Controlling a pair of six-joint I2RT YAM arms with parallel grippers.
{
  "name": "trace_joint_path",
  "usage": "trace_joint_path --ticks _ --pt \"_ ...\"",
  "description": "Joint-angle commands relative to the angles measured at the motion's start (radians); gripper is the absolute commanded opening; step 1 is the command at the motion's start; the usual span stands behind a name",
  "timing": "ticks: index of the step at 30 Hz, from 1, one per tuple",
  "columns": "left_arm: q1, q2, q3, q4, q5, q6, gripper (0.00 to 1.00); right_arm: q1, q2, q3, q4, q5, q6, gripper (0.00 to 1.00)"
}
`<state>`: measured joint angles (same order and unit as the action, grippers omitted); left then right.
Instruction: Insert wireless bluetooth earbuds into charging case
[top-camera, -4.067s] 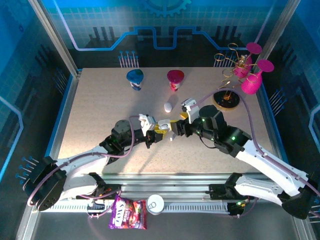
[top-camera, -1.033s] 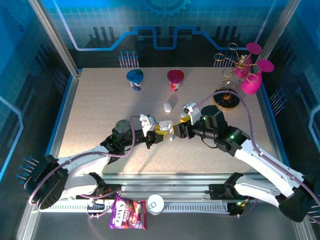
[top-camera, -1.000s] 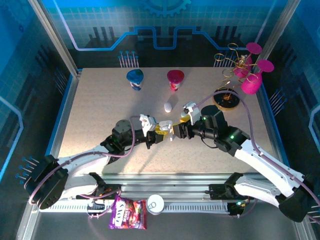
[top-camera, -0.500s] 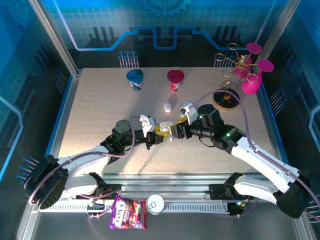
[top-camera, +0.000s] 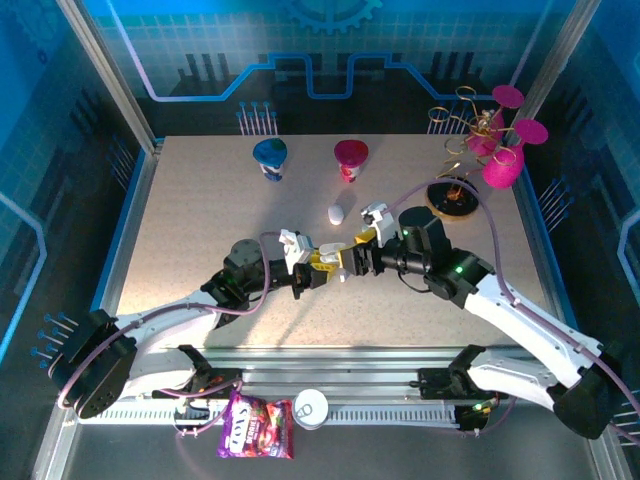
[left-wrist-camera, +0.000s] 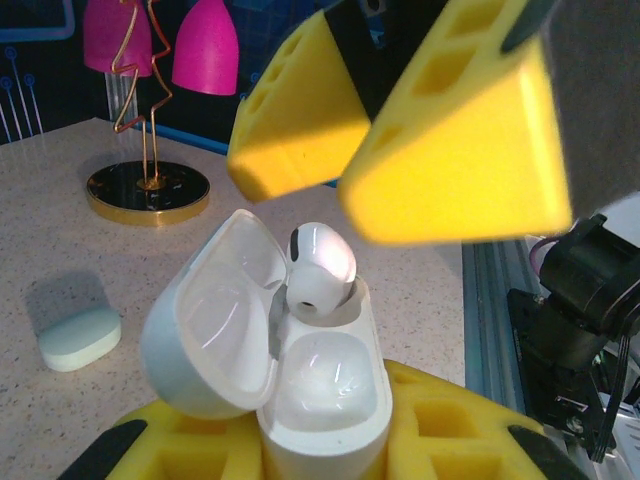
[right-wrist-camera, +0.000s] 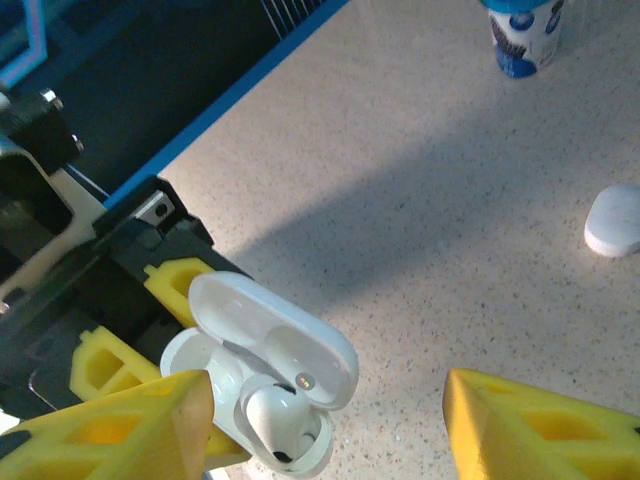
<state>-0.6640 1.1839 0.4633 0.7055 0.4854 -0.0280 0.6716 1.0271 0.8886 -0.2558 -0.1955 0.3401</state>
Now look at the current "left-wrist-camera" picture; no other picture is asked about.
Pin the white earbud charging case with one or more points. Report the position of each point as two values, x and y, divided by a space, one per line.
210 350

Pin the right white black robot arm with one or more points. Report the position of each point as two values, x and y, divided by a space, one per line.
590 270

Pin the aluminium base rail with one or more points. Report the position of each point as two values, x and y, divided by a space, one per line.
485 325

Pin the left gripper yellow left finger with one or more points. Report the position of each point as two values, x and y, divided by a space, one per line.
200 431

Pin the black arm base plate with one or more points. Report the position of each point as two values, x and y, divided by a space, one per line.
550 360

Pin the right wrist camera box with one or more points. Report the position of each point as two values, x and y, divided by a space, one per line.
375 5

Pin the mint green earbud case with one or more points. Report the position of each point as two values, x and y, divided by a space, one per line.
80 345

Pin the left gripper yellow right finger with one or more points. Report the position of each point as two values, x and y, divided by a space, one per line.
500 450

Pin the pink wine glass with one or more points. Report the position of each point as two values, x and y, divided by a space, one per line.
205 50
117 40

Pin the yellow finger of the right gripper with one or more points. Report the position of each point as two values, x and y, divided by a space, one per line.
450 175
300 140

